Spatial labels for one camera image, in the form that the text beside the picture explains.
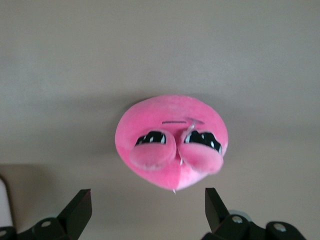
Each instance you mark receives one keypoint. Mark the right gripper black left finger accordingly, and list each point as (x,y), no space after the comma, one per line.
(75,217)

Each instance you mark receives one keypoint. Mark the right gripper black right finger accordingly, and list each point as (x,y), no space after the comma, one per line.
(217,220)

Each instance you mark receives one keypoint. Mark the pink plush toy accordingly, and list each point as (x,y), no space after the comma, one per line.
(170,112)

